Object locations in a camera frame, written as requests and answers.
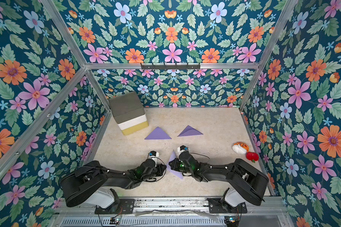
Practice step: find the grey white yellow block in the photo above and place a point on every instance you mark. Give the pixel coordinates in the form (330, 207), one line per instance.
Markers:
(128, 113)

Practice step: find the orange white plush toy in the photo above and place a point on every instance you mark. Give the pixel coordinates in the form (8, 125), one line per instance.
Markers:
(240, 148)

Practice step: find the red plush toy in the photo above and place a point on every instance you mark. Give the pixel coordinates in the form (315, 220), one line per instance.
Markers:
(252, 156)

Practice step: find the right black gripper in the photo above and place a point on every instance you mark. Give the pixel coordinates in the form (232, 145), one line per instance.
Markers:
(176, 164)

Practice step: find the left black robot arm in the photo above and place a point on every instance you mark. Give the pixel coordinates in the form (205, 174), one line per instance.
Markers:
(86, 183)

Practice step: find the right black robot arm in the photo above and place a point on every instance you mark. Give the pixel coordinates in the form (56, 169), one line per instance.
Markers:
(249, 182)

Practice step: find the pale purple paper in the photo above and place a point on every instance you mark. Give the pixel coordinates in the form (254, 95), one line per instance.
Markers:
(178, 174)

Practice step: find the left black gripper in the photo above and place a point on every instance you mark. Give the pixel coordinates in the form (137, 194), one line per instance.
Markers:
(159, 171)

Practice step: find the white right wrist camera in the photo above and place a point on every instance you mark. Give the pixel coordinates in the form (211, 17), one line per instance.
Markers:
(182, 149)

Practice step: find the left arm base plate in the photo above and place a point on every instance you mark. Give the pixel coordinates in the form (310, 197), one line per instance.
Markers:
(123, 206)

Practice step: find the purple square paper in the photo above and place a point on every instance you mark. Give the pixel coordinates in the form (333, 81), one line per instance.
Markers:
(189, 131)
(158, 134)

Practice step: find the black hook rail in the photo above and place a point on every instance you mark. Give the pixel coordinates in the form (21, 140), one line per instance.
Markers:
(168, 66)

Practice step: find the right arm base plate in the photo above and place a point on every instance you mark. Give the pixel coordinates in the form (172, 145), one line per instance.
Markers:
(218, 206)

